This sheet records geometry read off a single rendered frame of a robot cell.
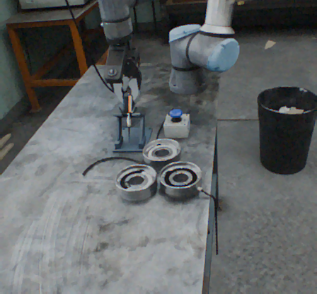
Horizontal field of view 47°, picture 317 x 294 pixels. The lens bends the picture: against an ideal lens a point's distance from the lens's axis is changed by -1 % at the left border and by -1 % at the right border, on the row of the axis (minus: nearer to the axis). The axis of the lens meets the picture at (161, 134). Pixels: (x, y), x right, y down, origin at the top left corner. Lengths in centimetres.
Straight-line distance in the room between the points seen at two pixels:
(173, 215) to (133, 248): 13
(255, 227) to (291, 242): 19
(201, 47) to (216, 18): 10
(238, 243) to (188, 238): 106
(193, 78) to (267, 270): 92
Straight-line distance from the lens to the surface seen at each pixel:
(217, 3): 123
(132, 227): 86
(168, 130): 111
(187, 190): 89
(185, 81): 137
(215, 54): 121
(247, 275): 176
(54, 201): 99
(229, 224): 196
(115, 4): 97
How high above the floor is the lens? 141
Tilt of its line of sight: 32 degrees down
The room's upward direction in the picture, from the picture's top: 7 degrees counter-clockwise
